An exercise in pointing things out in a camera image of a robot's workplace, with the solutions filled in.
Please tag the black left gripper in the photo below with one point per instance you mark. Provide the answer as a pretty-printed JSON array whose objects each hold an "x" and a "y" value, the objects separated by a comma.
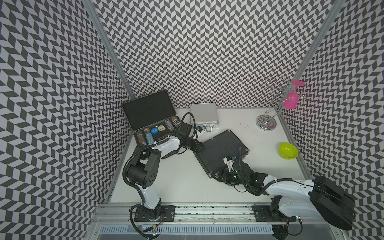
[{"x": 197, "y": 146}]

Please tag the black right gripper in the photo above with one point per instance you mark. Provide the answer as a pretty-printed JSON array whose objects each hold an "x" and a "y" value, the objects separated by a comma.
[{"x": 226, "y": 172}]

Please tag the small silver poker case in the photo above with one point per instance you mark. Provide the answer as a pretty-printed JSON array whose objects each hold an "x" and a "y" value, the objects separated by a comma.
[{"x": 206, "y": 116}]

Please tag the black textured poker case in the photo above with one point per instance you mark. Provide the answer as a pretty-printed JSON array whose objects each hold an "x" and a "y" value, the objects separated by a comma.
[{"x": 215, "y": 150}]

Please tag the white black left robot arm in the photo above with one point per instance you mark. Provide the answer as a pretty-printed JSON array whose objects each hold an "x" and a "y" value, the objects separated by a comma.
[{"x": 141, "y": 169}]

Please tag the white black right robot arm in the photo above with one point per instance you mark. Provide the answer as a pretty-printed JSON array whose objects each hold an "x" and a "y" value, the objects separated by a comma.
[{"x": 318, "y": 198}]

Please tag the large black poker case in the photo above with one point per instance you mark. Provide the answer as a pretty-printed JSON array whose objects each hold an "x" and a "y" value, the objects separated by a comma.
[{"x": 149, "y": 114}]

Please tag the lime green plastic bowl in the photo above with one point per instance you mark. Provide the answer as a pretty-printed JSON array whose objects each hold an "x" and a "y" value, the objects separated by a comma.
[{"x": 288, "y": 151}]

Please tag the chrome glass holder stand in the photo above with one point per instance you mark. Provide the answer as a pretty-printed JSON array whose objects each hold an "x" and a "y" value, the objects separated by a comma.
[{"x": 267, "y": 121}]

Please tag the pink plastic wine glass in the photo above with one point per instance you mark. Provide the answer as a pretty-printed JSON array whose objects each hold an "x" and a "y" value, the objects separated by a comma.
[{"x": 292, "y": 98}]

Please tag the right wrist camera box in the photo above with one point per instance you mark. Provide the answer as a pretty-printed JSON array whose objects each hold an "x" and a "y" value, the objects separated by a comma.
[{"x": 229, "y": 162}]

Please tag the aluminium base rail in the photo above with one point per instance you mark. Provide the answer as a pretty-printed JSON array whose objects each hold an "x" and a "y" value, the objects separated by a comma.
[{"x": 206, "y": 221}]

